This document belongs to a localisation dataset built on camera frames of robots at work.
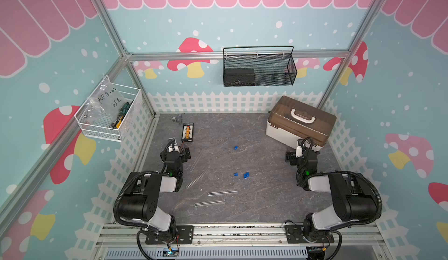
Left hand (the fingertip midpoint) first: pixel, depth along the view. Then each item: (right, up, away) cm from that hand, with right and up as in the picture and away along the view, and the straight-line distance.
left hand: (177, 148), depth 93 cm
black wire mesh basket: (+44, +43, +1) cm, 61 cm away
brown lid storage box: (+60, +15, -2) cm, 62 cm away
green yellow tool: (-17, +19, -19) cm, 32 cm away
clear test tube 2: (+24, -21, -8) cm, 33 cm away
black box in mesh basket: (+32, +36, -6) cm, 49 cm away
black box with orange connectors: (+2, +9, +16) cm, 18 cm away
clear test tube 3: (+13, -26, -10) cm, 31 cm away
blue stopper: (+32, 0, +9) cm, 33 cm away
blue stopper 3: (+37, -14, -1) cm, 40 cm away
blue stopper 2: (+32, -14, -1) cm, 35 cm away
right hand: (+65, 0, +1) cm, 65 cm away
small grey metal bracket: (-6, +17, +22) cm, 29 cm away
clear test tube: (+8, -18, -5) cm, 20 cm away
